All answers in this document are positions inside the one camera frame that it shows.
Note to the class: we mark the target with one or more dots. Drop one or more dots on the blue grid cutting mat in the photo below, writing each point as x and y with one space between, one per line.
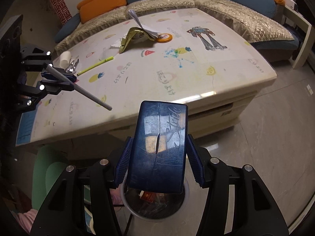
25 127

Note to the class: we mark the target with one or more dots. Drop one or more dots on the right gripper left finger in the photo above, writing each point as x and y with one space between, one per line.
100 178

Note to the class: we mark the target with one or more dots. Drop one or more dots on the red cigarette pack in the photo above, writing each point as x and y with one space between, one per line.
148 196

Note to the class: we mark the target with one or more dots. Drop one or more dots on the white paper sheet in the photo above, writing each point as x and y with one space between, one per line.
153 33

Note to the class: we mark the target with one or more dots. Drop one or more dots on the gold foil snack bag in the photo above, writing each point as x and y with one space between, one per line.
135 35

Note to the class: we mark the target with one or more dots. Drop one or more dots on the orange tape roll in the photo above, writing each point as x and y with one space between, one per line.
164 38

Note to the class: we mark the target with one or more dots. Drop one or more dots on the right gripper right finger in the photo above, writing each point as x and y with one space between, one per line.
238 201

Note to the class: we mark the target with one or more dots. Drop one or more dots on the yellow straw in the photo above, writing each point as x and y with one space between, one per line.
95 65

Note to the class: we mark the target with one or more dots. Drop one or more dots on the cream coffee table base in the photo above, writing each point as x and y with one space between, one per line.
214 103

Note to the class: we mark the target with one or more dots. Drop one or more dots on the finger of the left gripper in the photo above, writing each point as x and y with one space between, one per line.
29 97
34 59

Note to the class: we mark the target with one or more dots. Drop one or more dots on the white side table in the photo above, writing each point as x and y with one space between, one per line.
305 32

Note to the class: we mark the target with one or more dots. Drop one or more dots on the red patterned wall decoration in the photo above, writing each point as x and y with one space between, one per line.
61 10

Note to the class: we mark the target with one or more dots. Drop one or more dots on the white round trash bin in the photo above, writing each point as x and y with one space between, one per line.
165 207

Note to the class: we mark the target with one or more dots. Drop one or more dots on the dark blue gum box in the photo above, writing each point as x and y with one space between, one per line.
158 154

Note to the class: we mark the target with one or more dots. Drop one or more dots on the aluminium foil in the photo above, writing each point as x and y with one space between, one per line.
71 69

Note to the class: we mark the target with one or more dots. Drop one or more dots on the pink slipper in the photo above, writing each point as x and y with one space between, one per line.
26 220

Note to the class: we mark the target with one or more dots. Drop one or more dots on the white paper cup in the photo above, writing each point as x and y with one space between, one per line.
65 59

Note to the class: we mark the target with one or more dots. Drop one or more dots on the sectional sofa with lace cover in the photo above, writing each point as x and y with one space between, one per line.
257 21

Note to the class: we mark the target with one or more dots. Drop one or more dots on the white tissue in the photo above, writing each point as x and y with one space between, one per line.
117 44

